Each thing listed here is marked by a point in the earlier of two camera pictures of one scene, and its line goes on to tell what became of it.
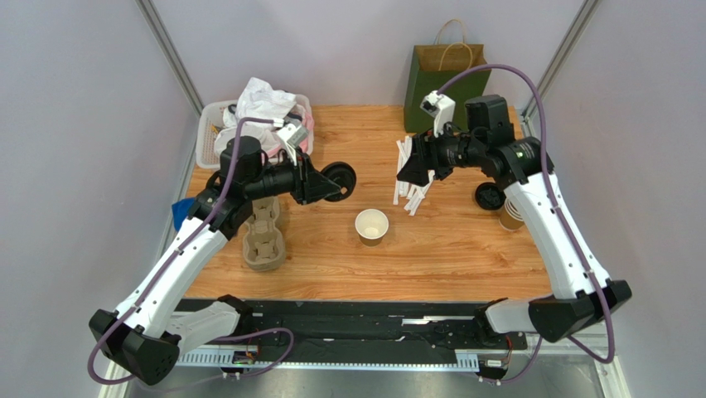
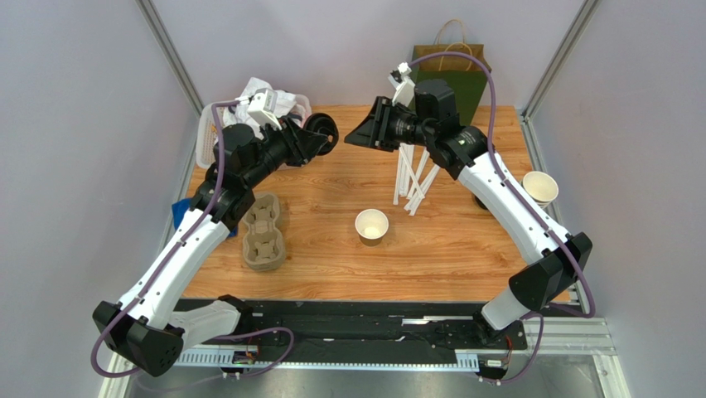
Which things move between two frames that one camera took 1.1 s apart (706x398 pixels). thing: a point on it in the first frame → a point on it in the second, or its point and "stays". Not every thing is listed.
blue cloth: x=181 y=210 stays
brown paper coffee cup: x=370 y=225 stays
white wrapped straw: x=416 y=194 stays
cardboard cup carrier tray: x=263 y=243 stays
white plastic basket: x=209 y=117 stays
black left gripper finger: x=315 y=185 → x=307 y=143
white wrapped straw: x=403 y=152 stays
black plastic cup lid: x=343 y=176 → x=324 y=123
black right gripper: x=430 y=159 → x=381 y=124
